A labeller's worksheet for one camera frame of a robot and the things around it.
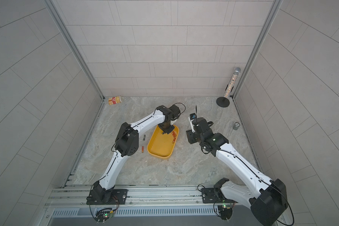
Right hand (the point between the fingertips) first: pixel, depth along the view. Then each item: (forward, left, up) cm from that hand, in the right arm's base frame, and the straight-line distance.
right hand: (190, 131), depth 79 cm
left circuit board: (-35, +44, -13) cm, 58 cm away
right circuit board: (-36, -15, -19) cm, 43 cm away
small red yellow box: (+39, +56, -10) cm, 69 cm away
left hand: (+11, +13, -14) cm, 22 cm away
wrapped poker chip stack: (+9, -33, -12) cm, 37 cm away
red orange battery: (+7, +10, -14) cm, 18 cm away
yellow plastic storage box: (-1, +18, -14) cm, 23 cm away
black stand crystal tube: (+34, -33, -14) cm, 49 cm away
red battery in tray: (+3, +10, -15) cm, 18 cm away
